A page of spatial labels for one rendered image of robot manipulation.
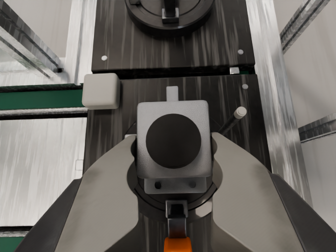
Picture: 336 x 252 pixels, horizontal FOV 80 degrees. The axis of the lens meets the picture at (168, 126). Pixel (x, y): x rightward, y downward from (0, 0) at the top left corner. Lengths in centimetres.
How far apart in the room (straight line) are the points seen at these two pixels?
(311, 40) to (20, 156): 59
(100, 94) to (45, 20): 34
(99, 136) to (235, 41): 24
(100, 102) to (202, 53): 16
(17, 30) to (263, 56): 33
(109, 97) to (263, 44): 24
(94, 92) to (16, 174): 19
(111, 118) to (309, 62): 40
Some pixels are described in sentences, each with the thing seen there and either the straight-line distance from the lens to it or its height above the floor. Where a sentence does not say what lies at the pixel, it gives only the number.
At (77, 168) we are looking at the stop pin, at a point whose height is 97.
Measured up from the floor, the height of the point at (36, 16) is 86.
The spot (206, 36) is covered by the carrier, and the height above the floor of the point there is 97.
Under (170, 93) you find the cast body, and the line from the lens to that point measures 17.
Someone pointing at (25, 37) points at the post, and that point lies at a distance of 33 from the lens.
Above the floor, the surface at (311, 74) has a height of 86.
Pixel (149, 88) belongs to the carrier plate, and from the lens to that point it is 29.
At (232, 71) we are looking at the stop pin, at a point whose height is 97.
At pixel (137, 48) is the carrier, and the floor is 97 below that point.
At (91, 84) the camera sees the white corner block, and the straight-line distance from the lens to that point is 29.
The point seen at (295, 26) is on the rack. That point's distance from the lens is 40.
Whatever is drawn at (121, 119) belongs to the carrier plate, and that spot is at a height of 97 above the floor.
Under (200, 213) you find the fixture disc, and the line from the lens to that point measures 24.
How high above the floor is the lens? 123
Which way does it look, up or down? 75 degrees down
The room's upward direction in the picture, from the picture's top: 9 degrees counter-clockwise
